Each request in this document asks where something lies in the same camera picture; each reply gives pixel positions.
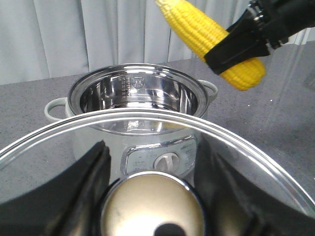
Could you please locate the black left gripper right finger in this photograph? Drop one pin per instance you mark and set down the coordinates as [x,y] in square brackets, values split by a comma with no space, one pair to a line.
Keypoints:
[234,206]

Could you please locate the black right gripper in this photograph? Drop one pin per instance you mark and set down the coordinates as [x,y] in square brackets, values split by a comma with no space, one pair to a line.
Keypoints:
[263,23]

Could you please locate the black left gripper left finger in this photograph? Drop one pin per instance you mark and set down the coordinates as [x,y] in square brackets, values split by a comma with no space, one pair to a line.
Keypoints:
[67,205]

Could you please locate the yellow corn cob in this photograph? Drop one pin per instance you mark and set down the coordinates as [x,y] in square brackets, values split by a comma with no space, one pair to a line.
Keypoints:
[201,34]

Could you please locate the glass pot lid with knob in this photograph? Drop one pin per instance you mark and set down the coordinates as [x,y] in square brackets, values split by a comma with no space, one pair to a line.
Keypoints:
[147,202]

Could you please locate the pale green electric cooking pot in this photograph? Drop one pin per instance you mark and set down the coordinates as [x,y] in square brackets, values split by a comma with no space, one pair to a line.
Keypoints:
[138,144]

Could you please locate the white curtain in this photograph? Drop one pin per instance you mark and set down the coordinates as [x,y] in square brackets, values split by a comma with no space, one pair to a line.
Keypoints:
[42,39]

